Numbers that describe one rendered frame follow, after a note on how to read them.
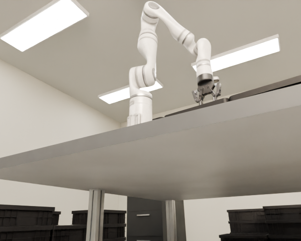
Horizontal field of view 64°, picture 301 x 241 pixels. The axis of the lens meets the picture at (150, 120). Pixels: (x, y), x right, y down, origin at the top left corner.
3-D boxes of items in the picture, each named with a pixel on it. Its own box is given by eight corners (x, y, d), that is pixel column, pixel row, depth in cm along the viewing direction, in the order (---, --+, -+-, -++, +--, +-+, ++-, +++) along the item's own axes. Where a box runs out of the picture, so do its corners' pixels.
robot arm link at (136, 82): (126, 63, 102) (125, 100, 95) (148, 59, 99) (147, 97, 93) (134, 75, 110) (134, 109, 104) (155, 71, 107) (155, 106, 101)
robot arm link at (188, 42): (206, 55, 127) (185, 40, 128) (213, 44, 119) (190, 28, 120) (199, 63, 124) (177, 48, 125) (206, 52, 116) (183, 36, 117)
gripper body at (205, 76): (192, 76, 113) (194, 93, 110) (209, 69, 109) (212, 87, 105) (199, 82, 119) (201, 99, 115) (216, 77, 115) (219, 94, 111)
